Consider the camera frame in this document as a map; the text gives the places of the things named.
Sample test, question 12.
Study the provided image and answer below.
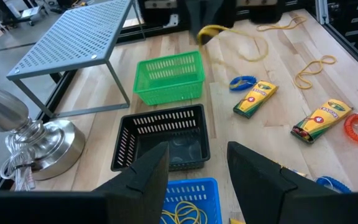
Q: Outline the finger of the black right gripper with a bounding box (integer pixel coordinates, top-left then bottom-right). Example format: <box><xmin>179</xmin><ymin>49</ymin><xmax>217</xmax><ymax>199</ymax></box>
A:
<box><xmin>206</xmin><ymin>0</ymin><xmax>227</xmax><ymax>43</ymax></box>
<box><xmin>186</xmin><ymin>0</ymin><xmax>208</xmax><ymax>45</ymax></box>

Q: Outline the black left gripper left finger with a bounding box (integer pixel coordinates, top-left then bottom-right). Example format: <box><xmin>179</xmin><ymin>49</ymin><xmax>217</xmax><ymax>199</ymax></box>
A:
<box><xmin>94</xmin><ymin>141</ymin><xmax>170</xmax><ymax>224</ymax></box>

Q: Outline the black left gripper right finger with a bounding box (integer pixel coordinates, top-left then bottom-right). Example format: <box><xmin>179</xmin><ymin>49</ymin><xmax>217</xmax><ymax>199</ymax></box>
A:
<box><xmin>227</xmin><ymin>141</ymin><xmax>352</xmax><ymax>224</ymax></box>

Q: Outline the yellow rubber band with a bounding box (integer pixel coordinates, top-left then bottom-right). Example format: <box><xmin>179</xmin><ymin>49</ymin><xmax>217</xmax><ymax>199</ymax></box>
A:
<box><xmin>196</xmin><ymin>24</ymin><xmax>270</xmax><ymax>63</ymax></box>
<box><xmin>162</xmin><ymin>208</ymin><xmax>203</xmax><ymax>224</ymax></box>
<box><xmin>255</xmin><ymin>15</ymin><xmax>308</xmax><ymax>32</ymax></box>
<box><xmin>293</xmin><ymin>55</ymin><xmax>337</xmax><ymax>90</ymax></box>
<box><xmin>160</xmin><ymin>200</ymin><xmax>208</xmax><ymax>224</ymax></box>

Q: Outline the green plastic basket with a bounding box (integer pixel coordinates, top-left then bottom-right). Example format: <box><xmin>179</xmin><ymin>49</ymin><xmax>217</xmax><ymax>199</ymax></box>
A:
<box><xmin>132</xmin><ymin>50</ymin><xmax>206</xmax><ymax>106</ymax></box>

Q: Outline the black plastic basket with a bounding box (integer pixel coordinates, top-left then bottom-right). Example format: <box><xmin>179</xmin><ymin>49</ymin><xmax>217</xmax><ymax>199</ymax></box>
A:
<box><xmin>110</xmin><ymin>104</ymin><xmax>211</xmax><ymax>172</ymax></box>

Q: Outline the blue plastic basket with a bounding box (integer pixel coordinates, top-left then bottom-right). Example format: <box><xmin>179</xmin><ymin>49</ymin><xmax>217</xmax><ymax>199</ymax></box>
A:
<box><xmin>158</xmin><ymin>177</ymin><xmax>223</xmax><ymax>224</ymax></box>

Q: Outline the silver table lamp white shade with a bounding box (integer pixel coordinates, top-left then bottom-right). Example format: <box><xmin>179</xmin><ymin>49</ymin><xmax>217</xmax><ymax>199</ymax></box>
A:
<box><xmin>0</xmin><ymin>79</ymin><xmax>86</xmax><ymax>181</ymax></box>

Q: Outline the grey perforated metal shelf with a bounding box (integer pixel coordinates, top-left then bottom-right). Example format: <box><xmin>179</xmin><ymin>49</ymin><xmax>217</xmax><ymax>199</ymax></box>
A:
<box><xmin>6</xmin><ymin>0</ymin><xmax>146</xmax><ymax>119</ymax></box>

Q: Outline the clear lamp cord bundle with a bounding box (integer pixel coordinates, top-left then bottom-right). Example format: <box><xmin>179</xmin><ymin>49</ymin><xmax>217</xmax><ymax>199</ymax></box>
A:
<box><xmin>0</xmin><ymin>135</ymin><xmax>39</xmax><ymax>192</ymax></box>

